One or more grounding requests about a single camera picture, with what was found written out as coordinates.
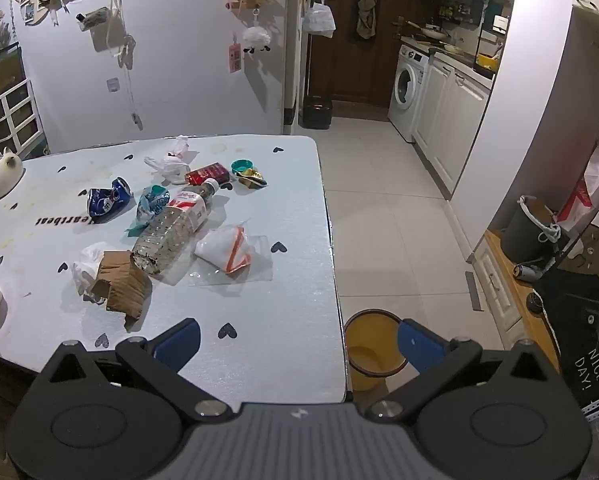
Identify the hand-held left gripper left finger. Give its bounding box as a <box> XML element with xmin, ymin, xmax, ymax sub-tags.
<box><xmin>38</xmin><ymin>317</ymin><xmax>233</xmax><ymax>420</ymax></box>

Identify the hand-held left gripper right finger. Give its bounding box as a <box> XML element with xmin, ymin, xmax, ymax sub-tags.
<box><xmin>364</xmin><ymin>319</ymin><xmax>563</xmax><ymax>422</ymax></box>

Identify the yellow bin brown rim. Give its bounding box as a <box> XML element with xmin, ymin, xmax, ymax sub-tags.
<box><xmin>343</xmin><ymin>310</ymin><xmax>410</xmax><ymax>393</ymax></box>

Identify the brown cardboard piece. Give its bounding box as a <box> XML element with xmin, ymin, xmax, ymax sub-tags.
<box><xmin>90</xmin><ymin>251</ymin><xmax>152</xmax><ymax>333</ymax></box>

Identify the white bag orange stripe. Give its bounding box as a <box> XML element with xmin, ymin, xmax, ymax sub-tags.
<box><xmin>194</xmin><ymin>225</ymin><xmax>254</xmax><ymax>276</ymax></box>

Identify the clear plastic bottle red label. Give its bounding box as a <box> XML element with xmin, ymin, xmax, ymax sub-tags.
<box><xmin>130</xmin><ymin>177</ymin><xmax>220</xmax><ymax>281</ymax></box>

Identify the teal snack wrapper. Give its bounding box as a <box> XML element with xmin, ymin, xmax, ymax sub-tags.
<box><xmin>126</xmin><ymin>185</ymin><xmax>172</xmax><ymax>238</ymax></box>

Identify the crushed blue can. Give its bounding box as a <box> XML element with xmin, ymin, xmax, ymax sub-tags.
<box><xmin>86</xmin><ymin>177</ymin><xmax>132</xmax><ymax>223</ymax></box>

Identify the red packet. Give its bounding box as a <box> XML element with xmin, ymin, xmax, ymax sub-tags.
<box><xmin>185</xmin><ymin>162</ymin><xmax>230</xmax><ymax>187</ymax></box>

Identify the light blue heart tablecloth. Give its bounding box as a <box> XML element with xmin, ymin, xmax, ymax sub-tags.
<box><xmin>0</xmin><ymin>134</ymin><xmax>349</xmax><ymax>406</ymax></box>

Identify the white cabinet wooden top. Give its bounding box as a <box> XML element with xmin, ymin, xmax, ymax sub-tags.
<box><xmin>472</xmin><ymin>230</ymin><xmax>563</xmax><ymax>376</ymax></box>

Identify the clear plastic sheet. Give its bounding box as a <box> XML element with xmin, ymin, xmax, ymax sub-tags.
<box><xmin>186</xmin><ymin>232</ymin><xmax>275</xmax><ymax>286</ymax></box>

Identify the spray can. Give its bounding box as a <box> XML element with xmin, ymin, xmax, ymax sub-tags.
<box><xmin>513</xmin><ymin>262</ymin><xmax>545</xmax><ymax>283</ymax></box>

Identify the grey bucket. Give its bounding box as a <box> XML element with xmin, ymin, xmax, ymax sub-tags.
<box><xmin>502</xmin><ymin>195</ymin><xmax>563</xmax><ymax>261</ymax></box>

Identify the black printed cloth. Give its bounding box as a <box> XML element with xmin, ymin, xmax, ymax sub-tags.
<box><xmin>532</xmin><ymin>222</ymin><xmax>599</xmax><ymax>413</ymax></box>

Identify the crumpled white plastic bag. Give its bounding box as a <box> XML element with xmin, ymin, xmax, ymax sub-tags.
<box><xmin>144</xmin><ymin>154</ymin><xmax>190</xmax><ymax>181</ymax></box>

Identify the gold foil wrapper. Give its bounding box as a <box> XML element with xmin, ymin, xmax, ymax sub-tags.
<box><xmin>236</xmin><ymin>170</ymin><xmax>268</xmax><ymax>190</ymax></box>

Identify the white kitchen cabinet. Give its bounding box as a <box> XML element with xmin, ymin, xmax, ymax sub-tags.
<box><xmin>412</xmin><ymin>52</ymin><xmax>495</xmax><ymax>201</ymax></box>

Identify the red white plastic bag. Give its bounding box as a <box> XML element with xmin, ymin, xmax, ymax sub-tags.
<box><xmin>557</xmin><ymin>147</ymin><xmax>599</xmax><ymax>223</ymax></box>

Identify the white cat teapot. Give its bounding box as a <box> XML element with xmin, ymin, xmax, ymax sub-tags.
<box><xmin>0</xmin><ymin>147</ymin><xmax>27</xmax><ymax>201</ymax></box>

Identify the black floor bin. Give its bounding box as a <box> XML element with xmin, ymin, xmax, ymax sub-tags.
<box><xmin>302</xmin><ymin>95</ymin><xmax>333</xmax><ymax>130</ymax></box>

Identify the white washing machine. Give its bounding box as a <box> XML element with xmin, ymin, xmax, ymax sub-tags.
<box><xmin>388</xmin><ymin>44</ymin><xmax>430</xmax><ymax>143</ymax></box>

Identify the white drawer cabinet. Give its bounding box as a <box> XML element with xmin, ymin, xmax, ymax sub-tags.
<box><xmin>0</xmin><ymin>80</ymin><xmax>45</xmax><ymax>166</ymax></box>

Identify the brown wooden door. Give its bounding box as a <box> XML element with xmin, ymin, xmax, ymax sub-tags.
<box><xmin>309</xmin><ymin>0</ymin><xmax>413</xmax><ymax>108</ymax></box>

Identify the white fridge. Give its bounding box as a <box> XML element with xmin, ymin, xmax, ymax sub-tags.
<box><xmin>282</xmin><ymin>0</ymin><xmax>313</xmax><ymax>136</ymax></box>

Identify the white sheep plush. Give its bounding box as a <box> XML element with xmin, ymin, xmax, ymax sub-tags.
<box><xmin>242</xmin><ymin>25</ymin><xmax>271</xmax><ymax>55</ymax></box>

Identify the glass tank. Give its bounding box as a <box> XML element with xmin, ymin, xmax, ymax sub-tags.
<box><xmin>0</xmin><ymin>42</ymin><xmax>27</xmax><ymax>101</ymax></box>

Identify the hanging white plastic bag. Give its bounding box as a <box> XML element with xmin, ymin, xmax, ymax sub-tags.
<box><xmin>303</xmin><ymin>2</ymin><xmax>337</xmax><ymax>38</ymax></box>

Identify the hanging apron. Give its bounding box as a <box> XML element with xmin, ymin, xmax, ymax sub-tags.
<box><xmin>355</xmin><ymin>0</ymin><xmax>380</xmax><ymax>41</ymax></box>

